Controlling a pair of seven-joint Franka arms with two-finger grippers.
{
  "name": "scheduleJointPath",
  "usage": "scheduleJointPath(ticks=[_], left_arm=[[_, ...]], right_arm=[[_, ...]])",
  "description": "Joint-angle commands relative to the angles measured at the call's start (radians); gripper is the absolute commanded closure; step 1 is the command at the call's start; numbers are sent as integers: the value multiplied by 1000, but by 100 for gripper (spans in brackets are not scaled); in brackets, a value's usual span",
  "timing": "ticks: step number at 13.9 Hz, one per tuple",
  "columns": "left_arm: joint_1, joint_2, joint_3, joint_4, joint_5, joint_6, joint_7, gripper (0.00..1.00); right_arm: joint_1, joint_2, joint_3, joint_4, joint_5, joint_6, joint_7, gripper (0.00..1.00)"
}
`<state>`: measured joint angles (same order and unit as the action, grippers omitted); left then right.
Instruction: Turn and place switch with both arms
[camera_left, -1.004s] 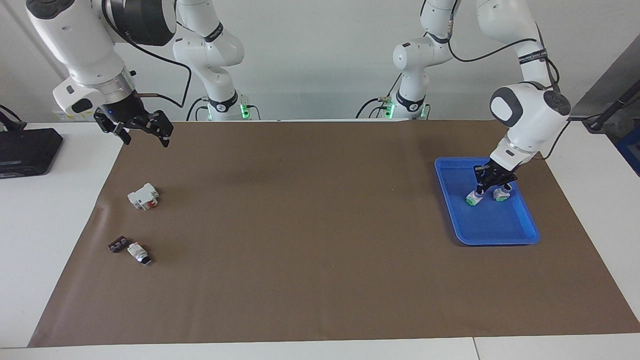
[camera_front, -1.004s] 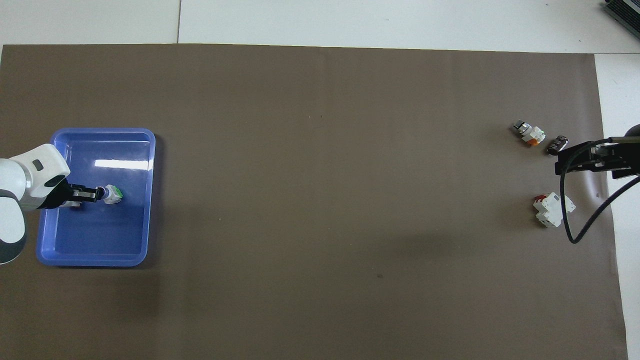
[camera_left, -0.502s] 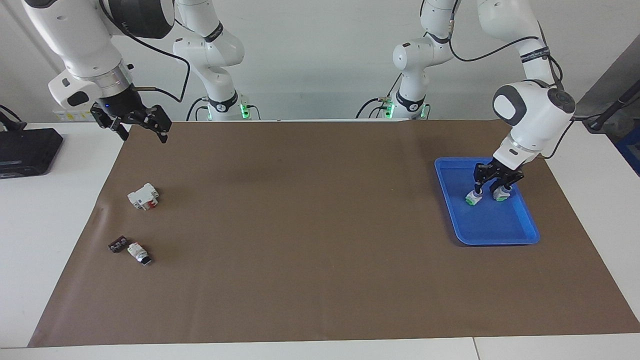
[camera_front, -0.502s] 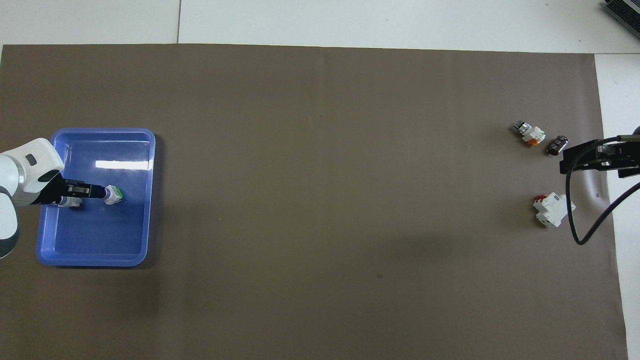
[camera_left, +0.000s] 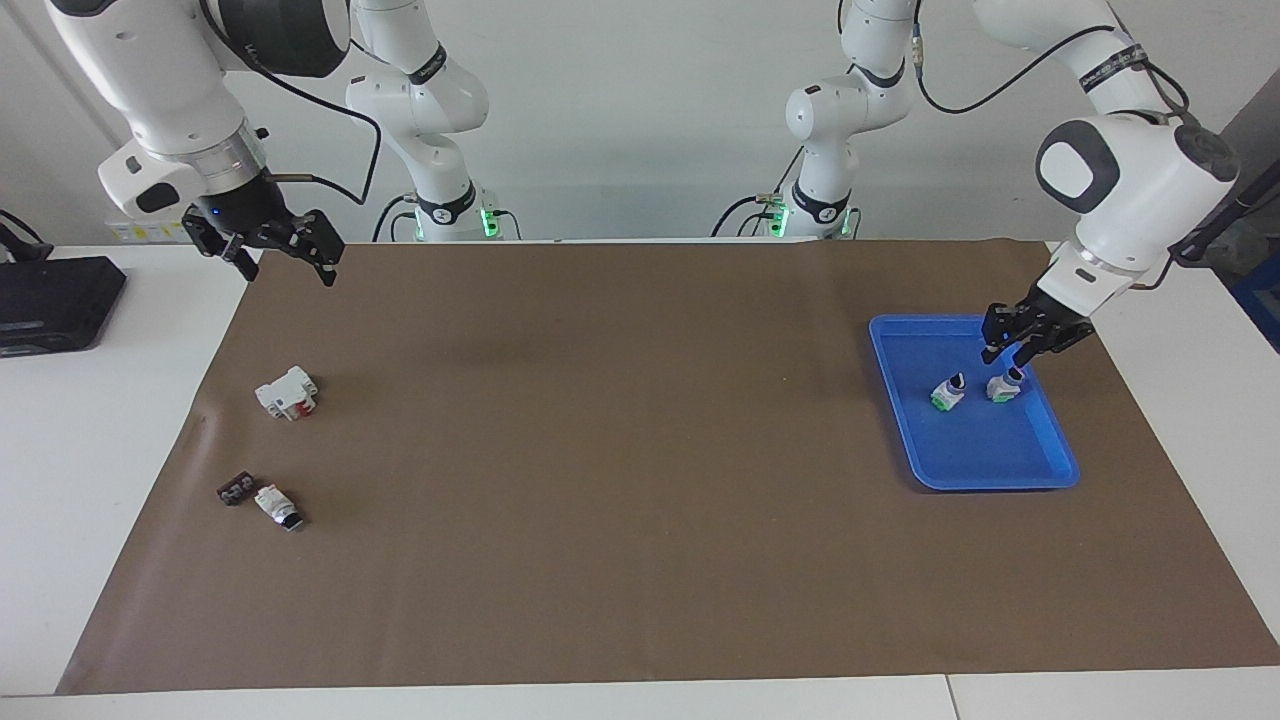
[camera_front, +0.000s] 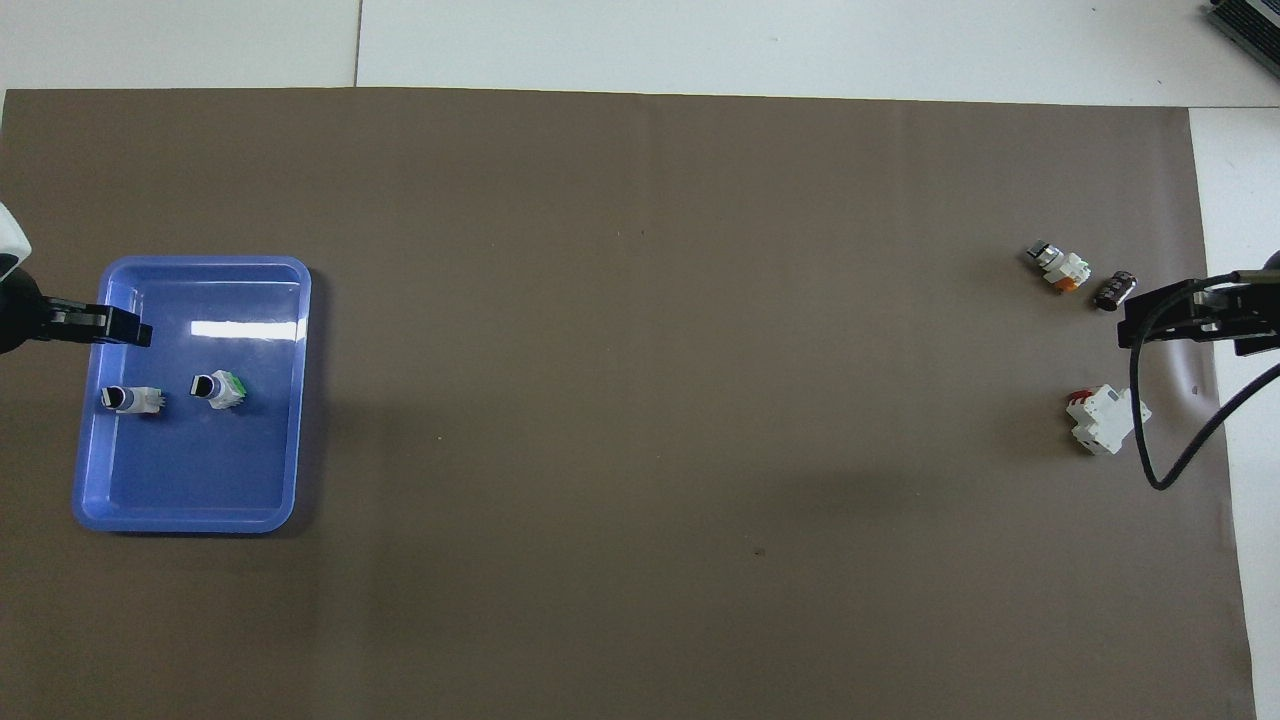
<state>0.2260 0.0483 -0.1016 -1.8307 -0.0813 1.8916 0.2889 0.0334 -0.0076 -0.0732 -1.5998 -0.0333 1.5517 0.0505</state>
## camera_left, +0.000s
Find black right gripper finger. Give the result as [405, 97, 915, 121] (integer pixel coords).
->
[290, 209, 347, 289]
[183, 206, 260, 284]

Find white power strip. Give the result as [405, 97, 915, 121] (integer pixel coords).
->
[106, 215, 199, 245]

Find blue plastic tray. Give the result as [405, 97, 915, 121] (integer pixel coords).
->
[868, 314, 1082, 492]

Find white circuit breaker red levers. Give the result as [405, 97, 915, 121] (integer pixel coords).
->
[254, 366, 320, 422]

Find black stand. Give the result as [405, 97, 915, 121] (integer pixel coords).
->
[1165, 165, 1280, 267]

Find black electronics box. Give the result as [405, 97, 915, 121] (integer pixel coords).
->
[0, 256, 128, 358]

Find blue crate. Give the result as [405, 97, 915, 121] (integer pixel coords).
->
[1230, 250, 1280, 353]

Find brown paper table mat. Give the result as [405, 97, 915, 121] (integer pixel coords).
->
[55, 240, 1280, 696]

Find black base cable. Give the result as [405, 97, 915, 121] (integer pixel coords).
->
[710, 148, 807, 239]
[372, 192, 417, 243]

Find black cable behind box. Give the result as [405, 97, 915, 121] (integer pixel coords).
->
[0, 208, 53, 264]

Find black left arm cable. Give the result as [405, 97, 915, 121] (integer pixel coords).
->
[912, 20, 1246, 291]

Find white wall conduit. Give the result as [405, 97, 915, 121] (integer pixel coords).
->
[0, 0, 109, 138]

